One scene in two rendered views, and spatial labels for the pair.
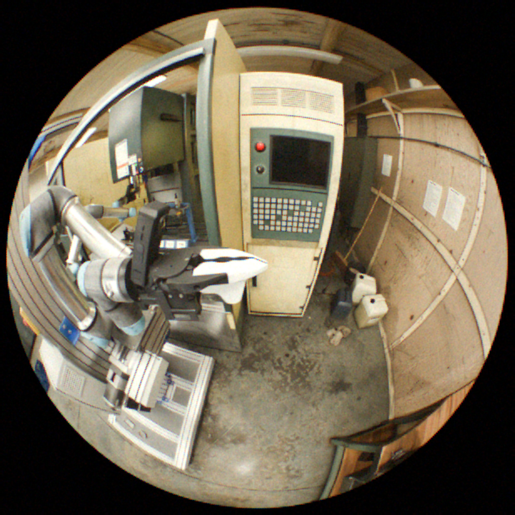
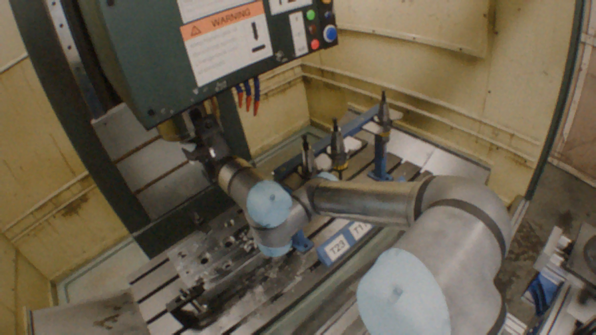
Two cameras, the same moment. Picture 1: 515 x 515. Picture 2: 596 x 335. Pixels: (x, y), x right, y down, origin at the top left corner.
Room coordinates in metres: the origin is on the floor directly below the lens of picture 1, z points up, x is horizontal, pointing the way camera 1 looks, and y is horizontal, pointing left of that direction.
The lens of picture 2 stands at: (0.62, 1.34, 1.75)
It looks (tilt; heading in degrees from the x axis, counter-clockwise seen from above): 38 degrees down; 321
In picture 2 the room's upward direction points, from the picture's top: 11 degrees counter-clockwise
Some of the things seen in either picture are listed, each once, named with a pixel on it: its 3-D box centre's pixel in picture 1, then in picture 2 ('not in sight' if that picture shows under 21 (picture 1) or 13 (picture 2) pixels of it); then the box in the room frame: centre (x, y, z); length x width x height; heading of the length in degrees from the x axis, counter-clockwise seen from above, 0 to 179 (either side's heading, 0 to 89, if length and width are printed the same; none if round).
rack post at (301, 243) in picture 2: not in sight; (292, 213); (1.17, 0.96, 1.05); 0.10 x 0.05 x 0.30; 175
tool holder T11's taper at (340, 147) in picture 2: not in sight; (336, 139); (1.10, 0.80, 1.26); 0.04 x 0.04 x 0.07
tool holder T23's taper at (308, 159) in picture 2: not in sight; (307, 158); (1.11, 0.91, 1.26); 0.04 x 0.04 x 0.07
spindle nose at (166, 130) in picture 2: (135, 181); (181, 103); (1.28, 1.12, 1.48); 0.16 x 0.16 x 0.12
